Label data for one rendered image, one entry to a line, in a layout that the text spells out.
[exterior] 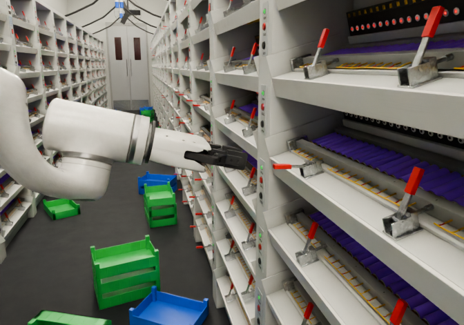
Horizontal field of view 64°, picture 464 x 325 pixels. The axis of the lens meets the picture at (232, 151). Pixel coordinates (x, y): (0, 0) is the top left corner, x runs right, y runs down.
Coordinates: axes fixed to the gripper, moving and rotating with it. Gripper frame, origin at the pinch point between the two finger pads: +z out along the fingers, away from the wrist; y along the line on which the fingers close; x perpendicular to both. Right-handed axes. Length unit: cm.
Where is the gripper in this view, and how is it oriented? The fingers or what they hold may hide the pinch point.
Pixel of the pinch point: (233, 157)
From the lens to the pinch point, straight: 67.9
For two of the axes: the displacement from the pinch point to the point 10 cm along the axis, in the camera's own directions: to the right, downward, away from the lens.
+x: 2.3, -9.6, -1.7
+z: 9.4, 1.8, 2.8
